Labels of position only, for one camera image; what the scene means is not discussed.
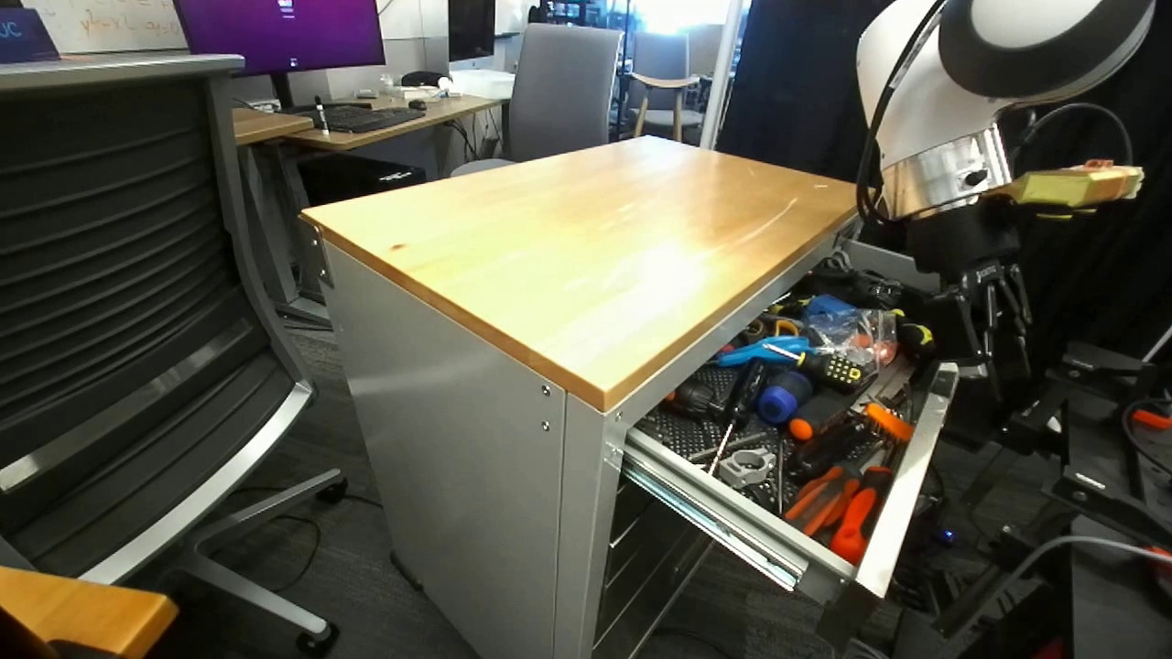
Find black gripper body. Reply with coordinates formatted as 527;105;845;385
903;204;1020;285

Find grey metal tool drawer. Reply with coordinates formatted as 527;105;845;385
621;247;957;600

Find black stubby screwdriver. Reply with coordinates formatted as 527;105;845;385
801;357;869;387

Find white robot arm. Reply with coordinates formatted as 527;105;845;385
858;0;1156;376

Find orange black screwdriver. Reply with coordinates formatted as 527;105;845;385
788;391;853;442

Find blue plastic tool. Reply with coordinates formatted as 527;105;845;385
715;337;814;367

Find black curtain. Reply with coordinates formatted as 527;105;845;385
718;0;1172;404

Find wooden chair in background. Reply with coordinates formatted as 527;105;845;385
625;30;715;143

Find grey fabric office chair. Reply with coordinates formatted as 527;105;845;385
459;23;621;177

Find grey cabinet with wooden top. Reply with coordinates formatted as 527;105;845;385
305;141;853;659

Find black keyboard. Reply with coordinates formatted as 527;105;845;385
309;103;423;131

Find wooden office desk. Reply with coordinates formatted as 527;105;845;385
230;95;494;153

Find purple computer monitor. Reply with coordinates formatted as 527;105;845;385
172;0;384;73

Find black mesh office chair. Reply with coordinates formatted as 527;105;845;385
0;55;343;656

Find yellow wrist camera mount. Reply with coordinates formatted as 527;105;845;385
1006;163;1147;215

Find blue round tool handle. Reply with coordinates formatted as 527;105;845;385
755;370;814;424

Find orange handled pliers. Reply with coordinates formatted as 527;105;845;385
782;467;890;566

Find black equipment with cables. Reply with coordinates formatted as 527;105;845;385
928;326;1172;659

